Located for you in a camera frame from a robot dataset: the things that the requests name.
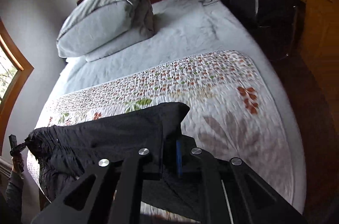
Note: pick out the black pants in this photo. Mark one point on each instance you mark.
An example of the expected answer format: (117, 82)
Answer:
(64, 153)

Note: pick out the left hand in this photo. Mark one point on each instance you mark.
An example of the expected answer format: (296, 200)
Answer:
(17, 164)

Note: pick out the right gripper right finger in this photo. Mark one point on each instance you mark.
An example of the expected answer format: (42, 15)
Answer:
(231, 191)

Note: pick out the side wooden framed window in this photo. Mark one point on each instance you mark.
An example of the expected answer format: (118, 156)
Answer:
(15, 70)

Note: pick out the light blue pillow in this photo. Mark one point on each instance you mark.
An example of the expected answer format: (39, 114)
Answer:
(98, 28)

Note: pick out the light blue bed sheet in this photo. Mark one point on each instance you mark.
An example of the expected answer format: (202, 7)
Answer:
(187, 28)

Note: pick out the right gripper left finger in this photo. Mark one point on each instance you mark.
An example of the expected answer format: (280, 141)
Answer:
(107, 193)

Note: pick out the floral quilted bedspread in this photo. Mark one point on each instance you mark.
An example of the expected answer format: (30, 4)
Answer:
(232, 112)

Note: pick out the left dark sleeve forearm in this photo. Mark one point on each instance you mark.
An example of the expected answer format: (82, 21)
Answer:
(14, 193)

